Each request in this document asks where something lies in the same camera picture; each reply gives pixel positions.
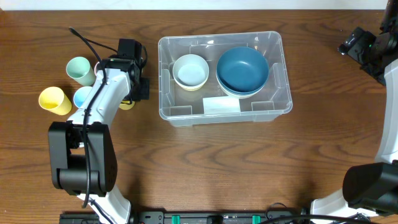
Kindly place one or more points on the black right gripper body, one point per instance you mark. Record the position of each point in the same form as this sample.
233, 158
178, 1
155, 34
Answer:
370, 53

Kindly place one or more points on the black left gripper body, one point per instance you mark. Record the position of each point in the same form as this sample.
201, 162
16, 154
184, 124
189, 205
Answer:
143, 93

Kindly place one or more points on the yellow cup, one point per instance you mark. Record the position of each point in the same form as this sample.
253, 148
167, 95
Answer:
54, 100
126, 105

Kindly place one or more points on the green cup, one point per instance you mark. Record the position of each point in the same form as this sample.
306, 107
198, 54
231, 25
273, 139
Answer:
80, 70

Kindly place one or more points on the light blue cup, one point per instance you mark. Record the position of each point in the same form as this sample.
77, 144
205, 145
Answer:
81, 95

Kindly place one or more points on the light grey bowl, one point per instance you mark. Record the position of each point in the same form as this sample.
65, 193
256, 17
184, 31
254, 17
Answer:
191, 70

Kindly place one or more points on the white bowl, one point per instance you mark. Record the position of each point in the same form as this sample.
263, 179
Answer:
190, 88

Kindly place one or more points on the clear plastic storage container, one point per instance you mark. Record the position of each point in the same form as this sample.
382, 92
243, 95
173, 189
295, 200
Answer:
210, 104

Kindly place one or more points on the beige bowl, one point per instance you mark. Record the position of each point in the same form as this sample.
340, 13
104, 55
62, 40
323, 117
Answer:
239, 96

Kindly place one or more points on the dark blue bowl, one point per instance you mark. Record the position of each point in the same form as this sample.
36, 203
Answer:
228, 89
242, 69

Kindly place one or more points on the pink cup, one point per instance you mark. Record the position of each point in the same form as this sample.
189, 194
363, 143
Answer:
96, 68

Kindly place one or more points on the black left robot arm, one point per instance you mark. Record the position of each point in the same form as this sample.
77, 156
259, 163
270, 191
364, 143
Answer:
82, 157

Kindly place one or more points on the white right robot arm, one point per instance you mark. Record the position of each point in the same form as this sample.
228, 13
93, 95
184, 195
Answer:
369, 189

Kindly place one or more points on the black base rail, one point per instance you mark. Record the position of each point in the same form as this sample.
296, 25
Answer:
158, 217

